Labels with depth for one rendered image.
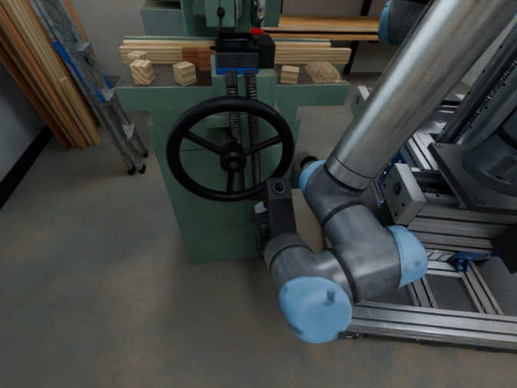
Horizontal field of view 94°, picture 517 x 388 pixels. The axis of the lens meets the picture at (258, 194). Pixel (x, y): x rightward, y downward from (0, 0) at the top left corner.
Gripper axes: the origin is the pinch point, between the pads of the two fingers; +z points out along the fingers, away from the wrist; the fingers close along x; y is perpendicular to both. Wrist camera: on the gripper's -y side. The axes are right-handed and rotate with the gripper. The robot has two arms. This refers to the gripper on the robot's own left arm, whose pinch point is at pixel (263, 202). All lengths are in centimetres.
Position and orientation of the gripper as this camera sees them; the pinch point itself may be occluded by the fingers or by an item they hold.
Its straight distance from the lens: 59.2
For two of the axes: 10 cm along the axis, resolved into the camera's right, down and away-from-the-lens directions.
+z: -1.6, -2.8, 9.4
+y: 0.3, 9.6, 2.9
